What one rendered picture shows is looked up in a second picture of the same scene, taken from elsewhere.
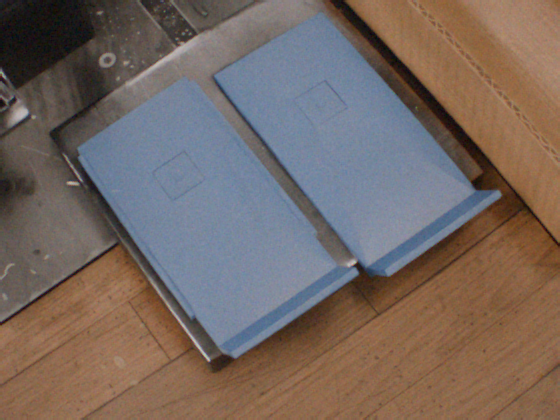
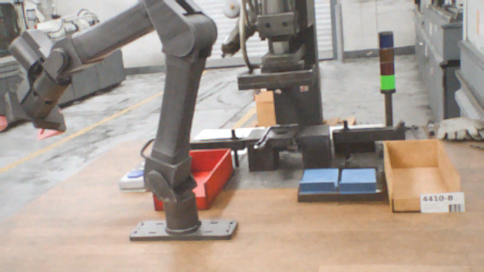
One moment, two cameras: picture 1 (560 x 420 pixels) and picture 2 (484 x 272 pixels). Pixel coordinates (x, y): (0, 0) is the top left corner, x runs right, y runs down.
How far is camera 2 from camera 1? 0.90 m
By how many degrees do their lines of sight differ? 57
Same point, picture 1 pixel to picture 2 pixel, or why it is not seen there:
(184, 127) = (328, 173)
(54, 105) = not seen: hidden behind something
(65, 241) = (292, 184)
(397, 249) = (348, 188)
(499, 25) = (418, 184)
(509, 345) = (361, 216)
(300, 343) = (318, 204)
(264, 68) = (353, 171)
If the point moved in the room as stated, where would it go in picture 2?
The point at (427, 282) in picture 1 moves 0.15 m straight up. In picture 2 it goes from (353, 205) to (349, 132)
